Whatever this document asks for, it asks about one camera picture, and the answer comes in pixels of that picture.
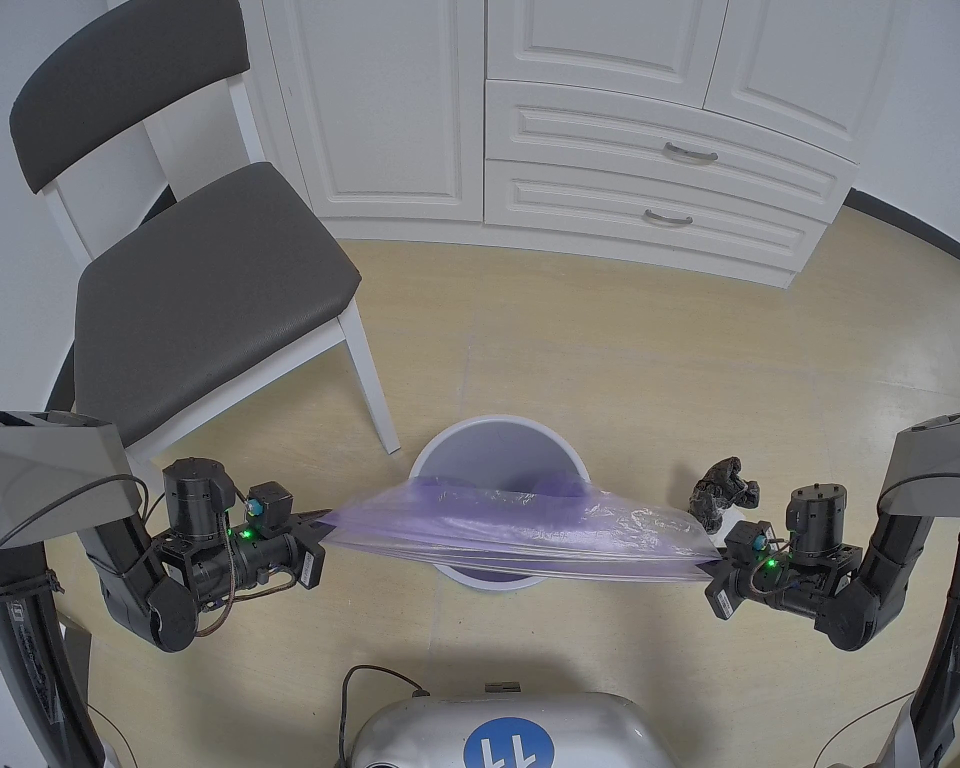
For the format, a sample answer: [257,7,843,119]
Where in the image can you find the white trash bin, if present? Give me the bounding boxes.
[408,414,591,596]

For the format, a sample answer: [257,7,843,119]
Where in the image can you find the white chair with grey cushions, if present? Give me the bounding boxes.
[9,0,402,471]

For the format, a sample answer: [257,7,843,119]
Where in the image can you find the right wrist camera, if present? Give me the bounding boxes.
[722,520,775,573]

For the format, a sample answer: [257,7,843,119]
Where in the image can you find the white wardrobe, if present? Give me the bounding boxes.
[240,0,901,291]

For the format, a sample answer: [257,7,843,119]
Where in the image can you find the crumpled black plastic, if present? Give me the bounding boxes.
[689,455,761,535]

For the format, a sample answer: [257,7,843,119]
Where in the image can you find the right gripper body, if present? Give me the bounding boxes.
[705,566,820,622]

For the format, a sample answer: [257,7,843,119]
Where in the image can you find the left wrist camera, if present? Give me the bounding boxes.
[246,483,294,538]

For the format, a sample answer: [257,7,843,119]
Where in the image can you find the black cable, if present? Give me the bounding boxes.
[337,663,431,768]

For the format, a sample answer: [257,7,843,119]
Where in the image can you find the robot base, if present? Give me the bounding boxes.
[352,679,676,768]

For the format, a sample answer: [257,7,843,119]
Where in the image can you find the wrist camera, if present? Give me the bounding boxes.
[246,483,294,538]
[722,520,775,573]

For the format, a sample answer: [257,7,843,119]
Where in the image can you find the purple plastic bag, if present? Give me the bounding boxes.
[315,480,726,583]

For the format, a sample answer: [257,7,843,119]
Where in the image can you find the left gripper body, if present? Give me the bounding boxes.
[192,525,327,606]

